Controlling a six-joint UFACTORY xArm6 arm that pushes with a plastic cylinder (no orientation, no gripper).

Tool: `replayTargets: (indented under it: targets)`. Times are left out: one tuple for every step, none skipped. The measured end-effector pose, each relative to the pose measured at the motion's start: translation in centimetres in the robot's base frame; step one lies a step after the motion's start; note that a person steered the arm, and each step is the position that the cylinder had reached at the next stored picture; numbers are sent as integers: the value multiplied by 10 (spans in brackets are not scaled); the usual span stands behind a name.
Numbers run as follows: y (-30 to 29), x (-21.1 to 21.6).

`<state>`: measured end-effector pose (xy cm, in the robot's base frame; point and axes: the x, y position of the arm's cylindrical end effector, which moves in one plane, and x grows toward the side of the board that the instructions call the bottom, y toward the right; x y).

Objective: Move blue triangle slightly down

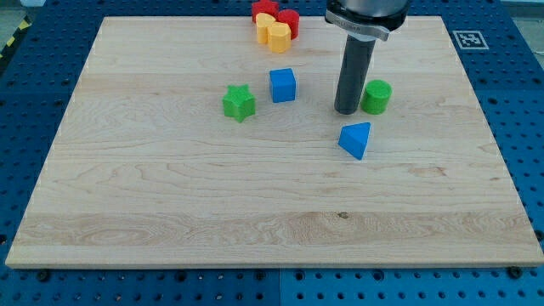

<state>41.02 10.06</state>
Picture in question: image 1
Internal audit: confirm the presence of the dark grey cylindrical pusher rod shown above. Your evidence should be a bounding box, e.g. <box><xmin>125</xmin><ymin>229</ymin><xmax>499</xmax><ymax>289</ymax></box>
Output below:
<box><xmin>334</xmin><ymin>35</ymin><xmax>375</xmax><ymax>115</ymax></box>

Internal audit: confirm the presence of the blue triangle block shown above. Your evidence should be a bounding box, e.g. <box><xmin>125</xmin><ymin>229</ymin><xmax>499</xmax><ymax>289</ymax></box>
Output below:
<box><xmin>338</xmin><ymin>122</ymin><xmax>371</xmax><ymax>160</ymax></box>

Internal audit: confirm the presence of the green cylinder block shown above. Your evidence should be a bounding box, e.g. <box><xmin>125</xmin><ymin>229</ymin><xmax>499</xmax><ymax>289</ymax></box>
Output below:
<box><xmin>361</xmin><ymin>80</ymin><xmax>393</xmax><ymax>115</ymax></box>

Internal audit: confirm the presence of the red cylinder block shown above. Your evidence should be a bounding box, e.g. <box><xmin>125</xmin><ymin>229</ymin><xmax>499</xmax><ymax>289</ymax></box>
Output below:
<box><xmin>277</xmin><ymin>9</ymin><xmax>300</xmax><ymax>40</ymax></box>

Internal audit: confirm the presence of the blue cube block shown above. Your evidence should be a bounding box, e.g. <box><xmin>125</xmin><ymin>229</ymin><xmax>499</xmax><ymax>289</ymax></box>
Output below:
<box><xmin>269</xmin><ymin>68</ymin><xmax>297</xmax><ymax>103</ymax></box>

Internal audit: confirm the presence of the yellow hexagon block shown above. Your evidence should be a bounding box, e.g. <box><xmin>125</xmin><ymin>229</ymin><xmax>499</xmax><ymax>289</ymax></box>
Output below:
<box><xmin>267</xmin><ymin>22</ymin><xmax>292</xmax><ymax>53</ymax></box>

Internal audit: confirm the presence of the yellow heart block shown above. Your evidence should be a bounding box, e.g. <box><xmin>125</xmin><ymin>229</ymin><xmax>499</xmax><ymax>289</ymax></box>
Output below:
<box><xmin>255</xmin><ymin>13</ymin><xmax>276</xmax><ymax>44</ymax></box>

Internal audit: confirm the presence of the red star block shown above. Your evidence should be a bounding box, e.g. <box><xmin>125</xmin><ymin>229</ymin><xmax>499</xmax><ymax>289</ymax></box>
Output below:
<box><xmin>251</xmin><ymin>0</ymin><xmax>280</xmax><ymax>23</ymax></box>

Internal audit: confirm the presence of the white fiducial marker tag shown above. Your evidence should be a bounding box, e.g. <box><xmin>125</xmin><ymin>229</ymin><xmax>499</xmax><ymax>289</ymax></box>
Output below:
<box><xmin>453</xmin><ymin>30</ymin><xmax>489</xmax><ymax>50</ymax></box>

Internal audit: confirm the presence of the green star block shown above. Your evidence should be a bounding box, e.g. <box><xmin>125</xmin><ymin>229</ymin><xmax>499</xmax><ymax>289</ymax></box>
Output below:
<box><xmin>222</xmin><ymin>84</ymin><xmax>256</xmax><ymax>122</ymax></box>

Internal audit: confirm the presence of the light wooden board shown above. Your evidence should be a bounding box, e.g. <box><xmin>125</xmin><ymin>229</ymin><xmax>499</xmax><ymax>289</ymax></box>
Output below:
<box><xmin>6</xmin><ymin>16</ymin><xmax>543</xmax><ymax>269</ymax></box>

